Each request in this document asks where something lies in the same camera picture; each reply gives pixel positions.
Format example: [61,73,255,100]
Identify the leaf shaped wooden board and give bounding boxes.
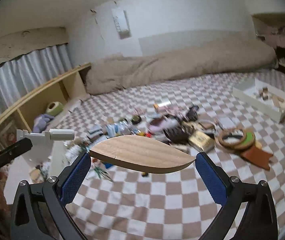
[89,135,196,174]

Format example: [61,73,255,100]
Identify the white storage bin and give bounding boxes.
[4,140,69,205]

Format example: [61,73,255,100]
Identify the gold box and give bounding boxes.
[188,131,215,152]

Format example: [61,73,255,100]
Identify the brown leather piece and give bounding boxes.
[240,146,273,171]

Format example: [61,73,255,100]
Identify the dark brown hair claw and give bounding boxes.
[164,126,190,144]

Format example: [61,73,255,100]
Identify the purple plush toy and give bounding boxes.
[32,114,54,133]

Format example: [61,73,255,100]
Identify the wooden bedside shelf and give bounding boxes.
[0,63,92,145]

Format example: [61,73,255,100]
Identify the blue white tissue packet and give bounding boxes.
[106,120,132,138]

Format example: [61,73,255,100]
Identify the green avocado plush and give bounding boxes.
[46,101,63,116]

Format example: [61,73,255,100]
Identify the grey curtain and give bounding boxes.
[0,44,73,115]

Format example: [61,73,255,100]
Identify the pink round compact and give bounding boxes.
[148,118,172,134]

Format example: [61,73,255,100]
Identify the black tape roll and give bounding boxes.
[131,115,142,125]

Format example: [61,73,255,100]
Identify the white tray with blocks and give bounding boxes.
[233,78,285,123]

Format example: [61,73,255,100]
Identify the beige fluffy blanket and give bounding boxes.
[86,40,277,95]

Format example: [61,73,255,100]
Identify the closet shelf with clothes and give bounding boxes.
[252,12,285,72]

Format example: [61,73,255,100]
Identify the wooden ring coasters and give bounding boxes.
[216,128,256,151]

